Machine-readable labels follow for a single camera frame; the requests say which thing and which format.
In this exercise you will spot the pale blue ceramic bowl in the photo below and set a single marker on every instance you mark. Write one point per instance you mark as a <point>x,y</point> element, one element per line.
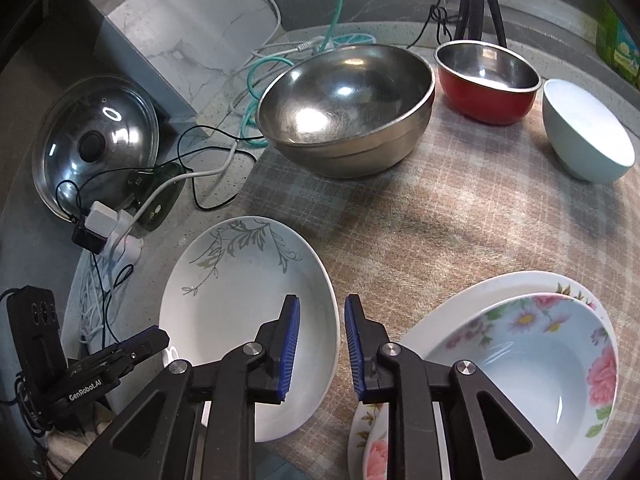
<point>580,150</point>

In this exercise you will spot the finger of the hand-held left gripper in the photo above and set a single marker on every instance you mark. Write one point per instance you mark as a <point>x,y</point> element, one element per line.
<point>135,347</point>

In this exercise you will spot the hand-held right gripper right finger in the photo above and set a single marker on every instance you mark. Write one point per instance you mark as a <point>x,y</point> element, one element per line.
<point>352,345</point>

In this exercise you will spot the white leaf print plate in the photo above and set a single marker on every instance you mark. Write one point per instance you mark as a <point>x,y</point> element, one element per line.
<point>235,300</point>

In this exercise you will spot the small deep floral plate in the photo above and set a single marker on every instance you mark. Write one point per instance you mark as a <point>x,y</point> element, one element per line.
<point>525,385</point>

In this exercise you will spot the black power adapter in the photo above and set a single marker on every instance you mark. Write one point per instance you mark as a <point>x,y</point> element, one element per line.
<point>87,237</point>

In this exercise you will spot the glass pot lid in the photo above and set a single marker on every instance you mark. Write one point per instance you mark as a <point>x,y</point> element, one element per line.
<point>115,110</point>

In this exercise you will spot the white power strip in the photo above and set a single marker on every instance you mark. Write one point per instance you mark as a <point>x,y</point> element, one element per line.
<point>131,250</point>

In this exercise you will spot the green dish soap bottle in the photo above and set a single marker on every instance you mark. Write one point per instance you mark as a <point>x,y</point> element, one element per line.
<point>622,45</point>

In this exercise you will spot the white power adapter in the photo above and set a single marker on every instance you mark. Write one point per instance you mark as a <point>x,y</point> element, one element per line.
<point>102,220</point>

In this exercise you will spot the large pink floral plate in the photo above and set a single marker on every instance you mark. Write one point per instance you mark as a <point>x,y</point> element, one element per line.
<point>455,317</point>

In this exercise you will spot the large stainless steel bowl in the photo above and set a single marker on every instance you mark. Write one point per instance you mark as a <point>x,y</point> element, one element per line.
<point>350,110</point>

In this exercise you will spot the teal round power strip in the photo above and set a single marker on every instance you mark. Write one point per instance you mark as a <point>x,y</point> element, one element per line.
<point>360,39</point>

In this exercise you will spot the person's left hand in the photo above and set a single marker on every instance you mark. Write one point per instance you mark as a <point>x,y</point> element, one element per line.
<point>65,447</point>

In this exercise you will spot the beige plaid cloth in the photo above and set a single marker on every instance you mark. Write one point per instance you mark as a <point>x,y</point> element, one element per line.
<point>425,220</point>

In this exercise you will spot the red steel bowl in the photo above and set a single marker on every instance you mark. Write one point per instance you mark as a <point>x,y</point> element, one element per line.
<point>475,105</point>

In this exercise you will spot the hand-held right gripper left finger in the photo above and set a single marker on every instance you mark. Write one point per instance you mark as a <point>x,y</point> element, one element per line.
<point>291,345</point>

